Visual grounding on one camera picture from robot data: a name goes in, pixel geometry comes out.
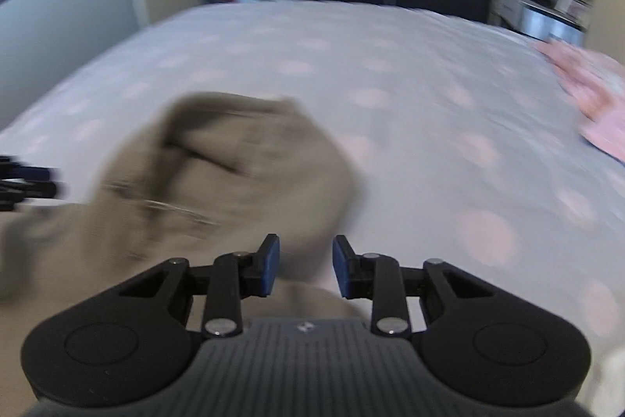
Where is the bed with pink-dotted sheet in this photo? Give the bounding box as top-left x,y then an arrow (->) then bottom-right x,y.
0,0 -> 625,398

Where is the beige padded headboard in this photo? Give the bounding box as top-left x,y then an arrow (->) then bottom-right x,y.
583,0 -> 625,66

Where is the white side table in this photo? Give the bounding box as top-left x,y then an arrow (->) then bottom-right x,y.
488,0 -> 587,47

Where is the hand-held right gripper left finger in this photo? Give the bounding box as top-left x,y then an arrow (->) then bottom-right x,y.
112,234 -> 280,340

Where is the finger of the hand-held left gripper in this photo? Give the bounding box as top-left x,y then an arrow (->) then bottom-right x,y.
0,180 -> 69,211
0,156 -> 55,181

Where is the beige fleece jacket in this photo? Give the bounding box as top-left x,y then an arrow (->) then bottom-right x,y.
0,92 -> 372,335

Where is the light pink cloth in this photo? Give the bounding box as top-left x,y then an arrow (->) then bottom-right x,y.
579,104 -> 625,164

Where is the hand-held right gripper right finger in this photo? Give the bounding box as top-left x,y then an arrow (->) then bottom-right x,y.
332,235 -> 499,340

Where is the pink spotted garment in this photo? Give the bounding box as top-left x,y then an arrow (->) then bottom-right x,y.
534,38 -> 625,120

